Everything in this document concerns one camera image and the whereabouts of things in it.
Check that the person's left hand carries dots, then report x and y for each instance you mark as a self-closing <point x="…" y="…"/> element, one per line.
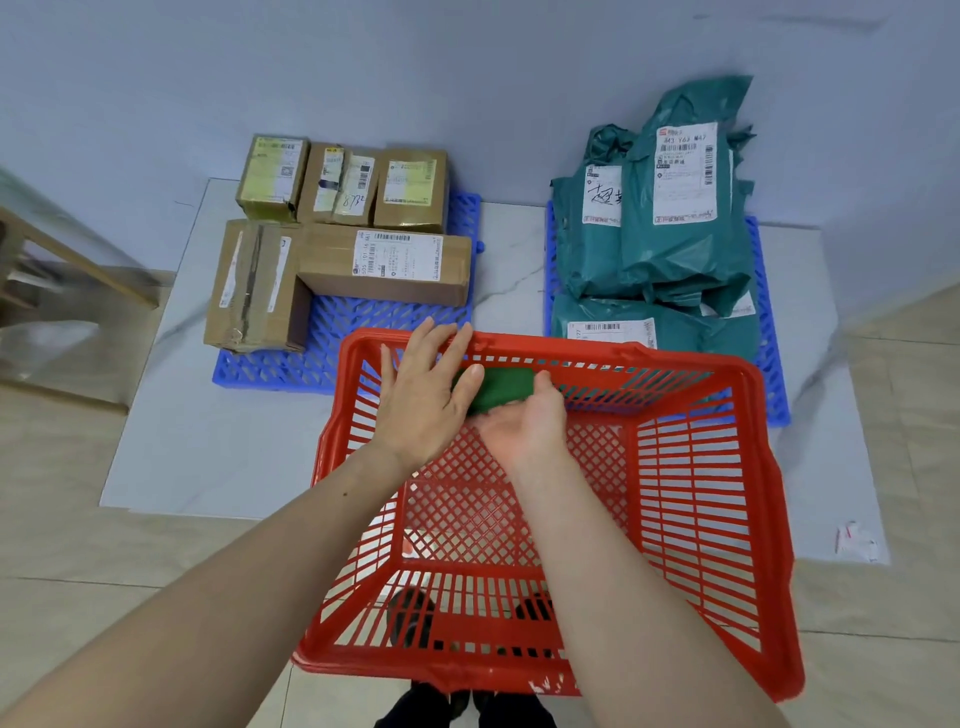
<point x="420" y="405"/>

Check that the person's right hand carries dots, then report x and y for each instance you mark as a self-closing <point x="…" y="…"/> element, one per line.
<point x="529" y="439"/>

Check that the green cloth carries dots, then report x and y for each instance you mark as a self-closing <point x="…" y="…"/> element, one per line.
<point x="502" y="386"/>

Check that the blue plastic pallet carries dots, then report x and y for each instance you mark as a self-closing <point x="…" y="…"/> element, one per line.
<point x="330" y="337"/>
<point x="772" y="360"/>

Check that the large taped cardboard box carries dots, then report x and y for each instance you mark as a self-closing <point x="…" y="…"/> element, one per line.
<point x="292" y="322"/>

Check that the long cardboard box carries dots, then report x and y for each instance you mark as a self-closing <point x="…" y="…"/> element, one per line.
<point x="322" y="262"/>

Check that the small cardboard box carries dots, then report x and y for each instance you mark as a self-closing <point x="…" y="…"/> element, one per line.
<point x="409" y="217"/>

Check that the handwritten label teal mailer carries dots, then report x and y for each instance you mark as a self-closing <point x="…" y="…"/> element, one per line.
<point x="585" y="255"/>

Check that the taped brown cardboard box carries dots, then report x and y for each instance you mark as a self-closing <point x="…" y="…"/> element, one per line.
<point x="311" y="217"/>

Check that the yellow label cardboard box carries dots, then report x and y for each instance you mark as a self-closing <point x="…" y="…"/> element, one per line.
<point x="259" y="210"/>

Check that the red plastic basket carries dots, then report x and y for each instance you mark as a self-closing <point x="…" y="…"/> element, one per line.
<point x="772" y="600"/>

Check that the person's left forearm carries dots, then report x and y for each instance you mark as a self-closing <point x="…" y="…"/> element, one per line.
<point x="210" y="600"/>

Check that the person's right forearm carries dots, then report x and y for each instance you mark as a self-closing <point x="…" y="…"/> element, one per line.
<point x="637" y="615"/>

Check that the person's black right shoe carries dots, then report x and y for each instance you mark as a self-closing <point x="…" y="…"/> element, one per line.
<point x="536" y="611"/>

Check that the person's black shoe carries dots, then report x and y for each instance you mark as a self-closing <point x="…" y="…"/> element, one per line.
<point x="410" y="611"/>
<point x="536" y="611"/>

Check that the person's black left shoe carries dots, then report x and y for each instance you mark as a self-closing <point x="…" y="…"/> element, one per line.
<point x="410" y="611"/>

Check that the person's right leg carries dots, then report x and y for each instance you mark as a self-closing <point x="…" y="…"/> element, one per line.
<point x="517" y="712"/>

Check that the person's leg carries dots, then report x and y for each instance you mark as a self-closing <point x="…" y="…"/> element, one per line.
<point x="517" y="712"/>
<point x="420" y="709"/>

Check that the person's left leg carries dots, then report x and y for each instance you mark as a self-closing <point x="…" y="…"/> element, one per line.
<point x="420" y="709"/>

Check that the wooden chair dark seat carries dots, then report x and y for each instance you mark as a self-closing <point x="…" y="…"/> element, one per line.
<point x="45" y="247"/>

